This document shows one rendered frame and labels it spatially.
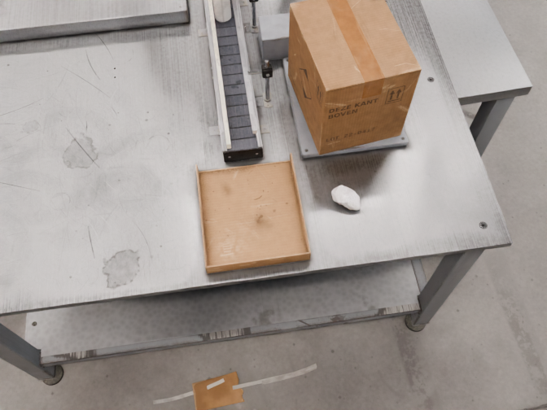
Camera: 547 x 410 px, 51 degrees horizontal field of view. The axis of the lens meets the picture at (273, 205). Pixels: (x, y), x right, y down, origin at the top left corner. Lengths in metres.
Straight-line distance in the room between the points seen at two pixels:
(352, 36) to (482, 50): 0.59
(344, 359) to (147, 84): 1.22
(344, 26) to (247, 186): 0.48
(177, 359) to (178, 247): 0.84
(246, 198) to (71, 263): 0.47
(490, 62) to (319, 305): 0.97
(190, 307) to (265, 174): 0.69
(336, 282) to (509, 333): 0.72
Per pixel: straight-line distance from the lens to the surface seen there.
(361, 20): 1.52
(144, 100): 1.75
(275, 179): 1.54
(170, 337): 2.04
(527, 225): 2.63
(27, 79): 1.91
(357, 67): 1.41
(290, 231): 1.47
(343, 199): 1.49
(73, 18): 1.97
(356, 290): 2.08
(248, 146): 1.55
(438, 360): 2.30
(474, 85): 1.84
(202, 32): 1.90
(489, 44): 1.97
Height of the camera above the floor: 2.15
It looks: 61 degrees down
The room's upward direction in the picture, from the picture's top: 1 degrees counter-clockwise
